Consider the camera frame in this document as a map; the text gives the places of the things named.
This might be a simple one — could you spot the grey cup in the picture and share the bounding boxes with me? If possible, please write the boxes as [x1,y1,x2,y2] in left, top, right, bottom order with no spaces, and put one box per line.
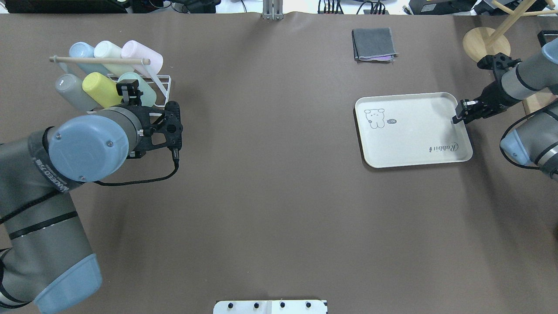
[54,73,98,113]

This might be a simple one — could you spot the aluminium frame post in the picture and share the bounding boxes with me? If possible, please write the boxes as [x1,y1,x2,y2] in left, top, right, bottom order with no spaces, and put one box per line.
[262,0,284,20]

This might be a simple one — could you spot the green cup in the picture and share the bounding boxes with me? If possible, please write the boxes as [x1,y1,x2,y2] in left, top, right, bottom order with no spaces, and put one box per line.
[117,72,156,107]

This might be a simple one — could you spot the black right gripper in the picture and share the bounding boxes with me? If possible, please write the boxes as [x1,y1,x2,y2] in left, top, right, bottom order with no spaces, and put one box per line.
[452,83,510,125]

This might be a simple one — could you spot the pink cup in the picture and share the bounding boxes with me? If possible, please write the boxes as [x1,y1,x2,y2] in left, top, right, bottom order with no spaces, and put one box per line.
[120,40,163,74]

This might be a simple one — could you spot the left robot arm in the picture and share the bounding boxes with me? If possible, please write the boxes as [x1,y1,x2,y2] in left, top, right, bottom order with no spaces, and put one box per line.
[1,80,159,314]

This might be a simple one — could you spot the wooden mug tree stand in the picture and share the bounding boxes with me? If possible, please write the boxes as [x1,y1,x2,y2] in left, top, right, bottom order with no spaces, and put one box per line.
[462,0,558,62]

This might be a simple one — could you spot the cream white cup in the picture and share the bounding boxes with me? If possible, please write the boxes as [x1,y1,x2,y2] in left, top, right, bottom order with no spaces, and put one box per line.
[94,40,134,77]

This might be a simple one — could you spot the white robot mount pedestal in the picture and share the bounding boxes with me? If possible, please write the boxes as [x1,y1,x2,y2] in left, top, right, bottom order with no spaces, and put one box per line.
[213,299,328,314]

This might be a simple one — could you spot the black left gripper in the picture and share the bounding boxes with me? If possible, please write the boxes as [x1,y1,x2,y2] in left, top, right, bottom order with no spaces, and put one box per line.
[116,80,155,151]

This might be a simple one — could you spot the folded grey cloth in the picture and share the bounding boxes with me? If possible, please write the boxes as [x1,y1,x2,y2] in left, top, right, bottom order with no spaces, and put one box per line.
[351,27,397,62]

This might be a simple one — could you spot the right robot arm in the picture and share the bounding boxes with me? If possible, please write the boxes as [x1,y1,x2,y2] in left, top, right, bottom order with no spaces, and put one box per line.
[452,40,558,181]

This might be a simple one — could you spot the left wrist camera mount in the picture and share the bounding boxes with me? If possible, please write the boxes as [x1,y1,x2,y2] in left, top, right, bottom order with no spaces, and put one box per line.
[143,101,183,166]

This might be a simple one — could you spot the cream rabbit tray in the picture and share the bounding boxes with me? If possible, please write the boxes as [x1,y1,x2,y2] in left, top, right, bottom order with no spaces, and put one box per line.
[354,92,473,168]

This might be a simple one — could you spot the blue cup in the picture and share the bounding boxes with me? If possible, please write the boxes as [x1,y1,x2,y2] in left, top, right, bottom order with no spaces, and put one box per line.
[68,42,109,75]

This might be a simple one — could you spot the yellow cup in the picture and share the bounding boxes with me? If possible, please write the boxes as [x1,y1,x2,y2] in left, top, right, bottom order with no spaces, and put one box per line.
[82,72,123,109]

